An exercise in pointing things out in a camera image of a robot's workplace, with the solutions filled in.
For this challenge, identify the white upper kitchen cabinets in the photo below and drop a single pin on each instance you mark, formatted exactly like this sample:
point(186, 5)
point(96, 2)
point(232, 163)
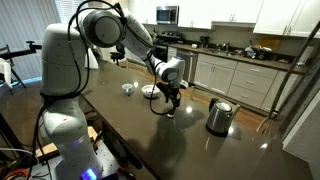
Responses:
point(286, 16)

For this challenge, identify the white kitchen cabinets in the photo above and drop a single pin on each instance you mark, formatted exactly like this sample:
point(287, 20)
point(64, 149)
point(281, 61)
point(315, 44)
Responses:
point(286, 16)
point(240, 80)

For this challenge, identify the white window blinds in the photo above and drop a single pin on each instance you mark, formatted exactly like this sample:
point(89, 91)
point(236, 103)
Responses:
point(26, 33)

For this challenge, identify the black office chair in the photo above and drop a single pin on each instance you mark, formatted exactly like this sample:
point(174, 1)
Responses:
point(117, 55)

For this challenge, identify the stainless steel microwave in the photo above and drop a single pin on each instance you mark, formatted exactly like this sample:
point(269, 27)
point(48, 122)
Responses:
point(166, 15)

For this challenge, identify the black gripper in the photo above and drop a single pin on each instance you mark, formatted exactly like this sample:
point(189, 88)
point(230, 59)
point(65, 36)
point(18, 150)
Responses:
point(168, 90)

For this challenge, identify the pile of dishes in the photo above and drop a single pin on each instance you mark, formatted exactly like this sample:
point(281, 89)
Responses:
point(257, 51)

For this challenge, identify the stainless steel dishwasher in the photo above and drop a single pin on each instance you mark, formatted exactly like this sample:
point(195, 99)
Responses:
point(188, 63)

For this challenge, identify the metal tripod leg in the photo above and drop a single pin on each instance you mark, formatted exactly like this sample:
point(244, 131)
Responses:
point(293, 66)

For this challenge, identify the black kitchen stove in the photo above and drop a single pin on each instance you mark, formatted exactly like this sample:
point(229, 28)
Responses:
point(166, 36)

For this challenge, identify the white ceramic bowl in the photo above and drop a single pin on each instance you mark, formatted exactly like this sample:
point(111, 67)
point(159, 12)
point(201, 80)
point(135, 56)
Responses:
point(148, 91)

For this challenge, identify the wooden cutting board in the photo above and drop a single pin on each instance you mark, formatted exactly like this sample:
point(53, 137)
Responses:
point(270, 41)

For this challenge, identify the stainless steel electric kettle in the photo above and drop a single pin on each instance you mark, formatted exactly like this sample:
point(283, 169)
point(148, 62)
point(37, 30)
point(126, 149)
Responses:
point(219, 116)

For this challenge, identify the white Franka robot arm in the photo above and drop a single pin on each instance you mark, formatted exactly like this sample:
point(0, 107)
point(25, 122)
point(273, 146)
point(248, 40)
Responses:
point(63, 66)

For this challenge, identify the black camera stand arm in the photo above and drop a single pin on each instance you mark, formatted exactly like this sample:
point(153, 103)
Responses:
point(20, 51)

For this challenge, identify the chrome sink faucet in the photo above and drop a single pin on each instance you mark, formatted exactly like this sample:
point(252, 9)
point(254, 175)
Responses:
point(226, 46)

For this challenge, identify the white lower kitchen cabinets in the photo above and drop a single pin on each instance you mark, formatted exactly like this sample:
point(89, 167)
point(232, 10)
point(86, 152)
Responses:
point(240, 80)

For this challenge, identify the black coffee maker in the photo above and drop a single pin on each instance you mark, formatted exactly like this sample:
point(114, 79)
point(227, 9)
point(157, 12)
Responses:
point(204, 41)

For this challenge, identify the small white cup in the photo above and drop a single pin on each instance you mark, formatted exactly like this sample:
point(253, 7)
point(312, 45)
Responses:
point(127, 89)

